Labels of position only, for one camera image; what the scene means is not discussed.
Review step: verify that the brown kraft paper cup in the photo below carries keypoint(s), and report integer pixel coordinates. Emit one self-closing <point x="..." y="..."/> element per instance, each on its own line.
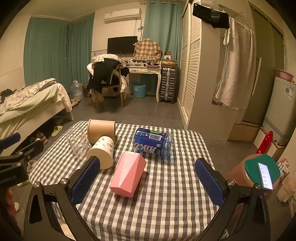
<point x="98" y="128"/>

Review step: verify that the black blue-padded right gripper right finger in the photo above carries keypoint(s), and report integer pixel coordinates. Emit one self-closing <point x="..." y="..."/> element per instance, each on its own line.
<point x="243" y="212"/>

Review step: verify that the white air conditioner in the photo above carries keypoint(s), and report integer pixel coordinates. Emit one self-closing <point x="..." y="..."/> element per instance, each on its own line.
<point x="123" y="15"/>

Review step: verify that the bed with beige bedding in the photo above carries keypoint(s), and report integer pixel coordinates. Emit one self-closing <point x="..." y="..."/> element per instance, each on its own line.
<point x="30" y="107"/>

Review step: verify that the blue labelled plastic bottle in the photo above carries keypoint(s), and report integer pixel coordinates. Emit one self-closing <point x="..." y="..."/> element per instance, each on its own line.
<point x="152" y="142"/>

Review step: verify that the pink basin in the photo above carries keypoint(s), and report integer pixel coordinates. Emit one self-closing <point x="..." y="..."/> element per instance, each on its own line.
<point x="285" y="75"/>

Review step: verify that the red bottle on floor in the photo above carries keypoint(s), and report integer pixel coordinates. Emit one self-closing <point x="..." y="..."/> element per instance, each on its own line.
<point x="265" y="144"/>

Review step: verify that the white small refrigerator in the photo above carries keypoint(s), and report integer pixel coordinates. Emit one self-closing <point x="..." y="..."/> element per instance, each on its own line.
<point x="280" y="114"/>

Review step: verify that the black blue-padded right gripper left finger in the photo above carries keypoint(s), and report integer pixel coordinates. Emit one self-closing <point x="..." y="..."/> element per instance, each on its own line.
<point x="41" y="222"/>

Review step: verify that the teal right curtain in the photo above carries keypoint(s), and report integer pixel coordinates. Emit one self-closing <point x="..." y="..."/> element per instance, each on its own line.
<point x="163" y="24"/>

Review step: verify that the black garment on wardrobe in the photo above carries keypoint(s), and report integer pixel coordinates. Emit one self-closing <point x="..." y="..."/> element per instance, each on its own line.
<point x="216" y="19"/>

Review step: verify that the white desk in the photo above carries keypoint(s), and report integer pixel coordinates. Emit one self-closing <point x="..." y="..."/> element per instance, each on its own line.
<point x="149" y="69"/>

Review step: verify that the plaid blanket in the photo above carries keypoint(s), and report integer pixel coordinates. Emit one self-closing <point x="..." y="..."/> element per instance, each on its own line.
<point x="147" y="50"/>

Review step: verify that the green slipper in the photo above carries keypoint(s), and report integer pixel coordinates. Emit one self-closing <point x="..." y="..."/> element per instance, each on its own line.
<point x="56" y="131"/>

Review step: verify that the white hanging towel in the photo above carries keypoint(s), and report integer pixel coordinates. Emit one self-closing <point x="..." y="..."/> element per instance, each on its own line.
<point x="237" y="79"/>

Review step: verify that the teal left window curtain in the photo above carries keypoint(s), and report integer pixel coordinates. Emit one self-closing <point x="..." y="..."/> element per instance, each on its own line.
<point x="58" y="49"/>

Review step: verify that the smartphone with lit screen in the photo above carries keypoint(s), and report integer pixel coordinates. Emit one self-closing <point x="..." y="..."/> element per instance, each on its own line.
<point x="265" y="177"/>

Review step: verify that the white louvered wardrobe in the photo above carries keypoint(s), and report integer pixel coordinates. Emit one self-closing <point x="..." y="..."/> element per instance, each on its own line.
<point x="199" y="65"/>

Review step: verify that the cardboard box on suitcase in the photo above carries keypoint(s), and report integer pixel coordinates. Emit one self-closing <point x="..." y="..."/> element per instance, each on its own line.
<point x="167" y="61"/>

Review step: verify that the black silver suitcase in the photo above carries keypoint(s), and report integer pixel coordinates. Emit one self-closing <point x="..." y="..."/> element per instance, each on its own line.
<point x="169" y="84"/>

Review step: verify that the white paper cup green print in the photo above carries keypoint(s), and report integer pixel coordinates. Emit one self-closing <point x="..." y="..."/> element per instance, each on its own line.
<point x="103" y="150"/>

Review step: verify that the chair piled with clothes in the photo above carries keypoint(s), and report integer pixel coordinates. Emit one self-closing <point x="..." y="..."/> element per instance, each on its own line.
<point x="107" y="71"/>

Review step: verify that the black monitor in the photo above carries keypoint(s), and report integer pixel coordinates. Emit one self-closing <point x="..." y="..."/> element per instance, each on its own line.
<point x="121" y="45"/>

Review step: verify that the pink faceted cup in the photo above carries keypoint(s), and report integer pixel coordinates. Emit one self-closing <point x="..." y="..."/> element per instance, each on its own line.
<point x="127" y="174"/>

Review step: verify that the blue laundry basket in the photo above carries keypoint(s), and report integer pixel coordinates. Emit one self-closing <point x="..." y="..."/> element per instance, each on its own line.
<point x="139" y="89"/>

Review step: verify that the large water jug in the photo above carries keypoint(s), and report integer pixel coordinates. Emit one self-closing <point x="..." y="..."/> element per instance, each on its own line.
<point x="76" y="90"/>

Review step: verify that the clear plastic cup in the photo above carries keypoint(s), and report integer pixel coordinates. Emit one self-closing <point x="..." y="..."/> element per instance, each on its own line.
<point x="78" y="142"/>

